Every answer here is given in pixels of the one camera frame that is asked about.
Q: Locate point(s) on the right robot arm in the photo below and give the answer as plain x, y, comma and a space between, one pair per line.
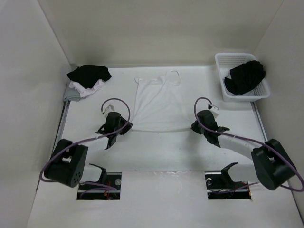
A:
272, 165

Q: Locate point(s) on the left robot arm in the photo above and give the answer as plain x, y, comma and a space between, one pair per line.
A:
67, 162

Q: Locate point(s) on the white plastic basket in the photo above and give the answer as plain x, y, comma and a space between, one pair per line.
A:
227, 61

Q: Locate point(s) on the black tank top in basket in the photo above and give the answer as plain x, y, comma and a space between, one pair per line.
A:
245, 77

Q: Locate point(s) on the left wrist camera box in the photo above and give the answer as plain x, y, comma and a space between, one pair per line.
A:
110, 108

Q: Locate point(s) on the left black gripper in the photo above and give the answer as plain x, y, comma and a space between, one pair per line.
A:
126, 128

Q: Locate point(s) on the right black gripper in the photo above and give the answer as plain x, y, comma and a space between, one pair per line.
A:
194, 128

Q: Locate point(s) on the white tank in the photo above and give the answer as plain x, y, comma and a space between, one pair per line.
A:
160, 104
84, 92

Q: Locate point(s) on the folded black tank top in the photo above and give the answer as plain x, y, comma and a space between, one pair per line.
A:
88, 75

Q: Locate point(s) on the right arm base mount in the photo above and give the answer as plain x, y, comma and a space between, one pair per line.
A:
220, 186

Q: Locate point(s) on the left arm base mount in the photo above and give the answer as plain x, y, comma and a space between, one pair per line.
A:
99, 184

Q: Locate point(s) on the folded white tank top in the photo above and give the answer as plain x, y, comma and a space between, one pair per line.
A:
84, 92

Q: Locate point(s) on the folded grey tank top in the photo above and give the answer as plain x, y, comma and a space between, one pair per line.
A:
71, 94

